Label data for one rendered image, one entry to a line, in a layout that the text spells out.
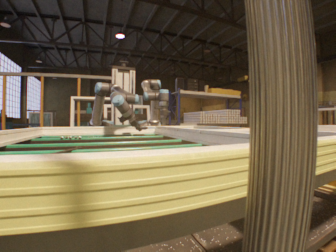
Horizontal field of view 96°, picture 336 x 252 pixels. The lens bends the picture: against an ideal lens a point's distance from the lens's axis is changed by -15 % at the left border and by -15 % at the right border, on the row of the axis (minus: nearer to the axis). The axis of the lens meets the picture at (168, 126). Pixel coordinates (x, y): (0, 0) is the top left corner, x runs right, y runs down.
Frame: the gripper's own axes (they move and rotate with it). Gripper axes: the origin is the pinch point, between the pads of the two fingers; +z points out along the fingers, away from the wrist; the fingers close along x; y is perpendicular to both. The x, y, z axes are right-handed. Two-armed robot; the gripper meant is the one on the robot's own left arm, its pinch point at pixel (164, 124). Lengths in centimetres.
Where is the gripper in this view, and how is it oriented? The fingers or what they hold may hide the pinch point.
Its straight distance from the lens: 175.3
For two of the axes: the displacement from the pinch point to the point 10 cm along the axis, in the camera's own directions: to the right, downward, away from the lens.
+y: 9.3, -0.1, 3.6
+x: -3.6, -0.2, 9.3
